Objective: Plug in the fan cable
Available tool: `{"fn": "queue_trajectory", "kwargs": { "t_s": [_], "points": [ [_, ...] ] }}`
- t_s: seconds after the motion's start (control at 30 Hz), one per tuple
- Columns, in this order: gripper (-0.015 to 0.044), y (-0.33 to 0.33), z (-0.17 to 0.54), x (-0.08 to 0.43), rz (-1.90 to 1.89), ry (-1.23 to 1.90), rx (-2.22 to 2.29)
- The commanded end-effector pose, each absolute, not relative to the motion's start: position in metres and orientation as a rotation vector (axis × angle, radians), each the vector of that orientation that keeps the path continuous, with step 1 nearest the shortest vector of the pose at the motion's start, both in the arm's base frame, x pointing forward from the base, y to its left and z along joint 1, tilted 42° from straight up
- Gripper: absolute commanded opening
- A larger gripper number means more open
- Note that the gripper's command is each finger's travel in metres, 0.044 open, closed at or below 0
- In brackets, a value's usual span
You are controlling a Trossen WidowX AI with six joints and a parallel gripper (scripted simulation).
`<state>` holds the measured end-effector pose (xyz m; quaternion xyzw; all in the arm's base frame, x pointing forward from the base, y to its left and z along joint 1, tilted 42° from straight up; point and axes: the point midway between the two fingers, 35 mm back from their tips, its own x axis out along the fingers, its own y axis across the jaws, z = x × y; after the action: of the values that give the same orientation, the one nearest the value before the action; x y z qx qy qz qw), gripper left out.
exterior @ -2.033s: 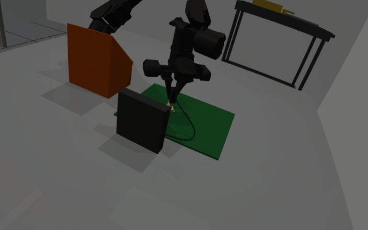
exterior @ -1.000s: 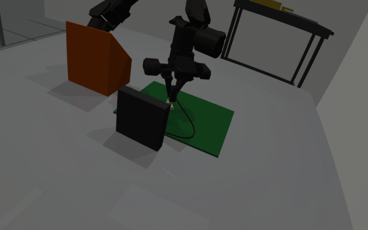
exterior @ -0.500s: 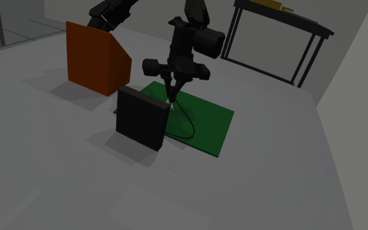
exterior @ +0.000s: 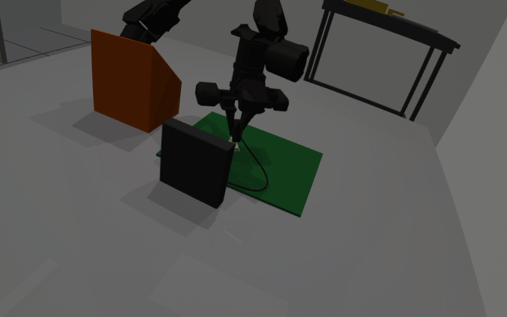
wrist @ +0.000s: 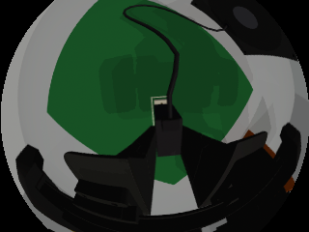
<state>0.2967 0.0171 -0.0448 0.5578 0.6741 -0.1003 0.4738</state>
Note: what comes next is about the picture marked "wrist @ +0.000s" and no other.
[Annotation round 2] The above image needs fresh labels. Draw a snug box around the green circuit board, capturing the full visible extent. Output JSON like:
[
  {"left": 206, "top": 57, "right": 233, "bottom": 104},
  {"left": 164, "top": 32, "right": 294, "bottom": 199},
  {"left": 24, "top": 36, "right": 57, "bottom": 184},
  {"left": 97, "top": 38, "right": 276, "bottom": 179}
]
[{"left": 47, "top": 0, "right": 254, "bottom": 156}]

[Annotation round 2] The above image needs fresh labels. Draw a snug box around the black cable with plug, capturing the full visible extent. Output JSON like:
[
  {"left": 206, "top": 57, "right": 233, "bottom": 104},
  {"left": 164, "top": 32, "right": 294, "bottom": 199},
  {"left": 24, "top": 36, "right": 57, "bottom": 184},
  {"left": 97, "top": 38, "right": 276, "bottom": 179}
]
[{"left": 123, "top": 4, "right": 227, "bottom": 157}]

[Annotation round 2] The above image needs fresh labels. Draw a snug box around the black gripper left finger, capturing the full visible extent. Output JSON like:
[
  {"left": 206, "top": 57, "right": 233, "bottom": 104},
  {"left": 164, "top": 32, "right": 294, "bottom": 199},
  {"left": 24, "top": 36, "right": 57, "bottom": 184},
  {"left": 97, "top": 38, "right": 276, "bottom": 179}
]
[{"left": 65, "top": 125, "right": 155, "bottom": 216}]

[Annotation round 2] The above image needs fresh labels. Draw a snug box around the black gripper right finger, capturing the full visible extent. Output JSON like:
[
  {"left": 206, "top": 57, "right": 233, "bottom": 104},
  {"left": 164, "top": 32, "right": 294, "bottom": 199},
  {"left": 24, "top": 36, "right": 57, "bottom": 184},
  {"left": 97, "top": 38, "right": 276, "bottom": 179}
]
[{"left": 181, "top": 125, "right": 267, "bottom": 208}]

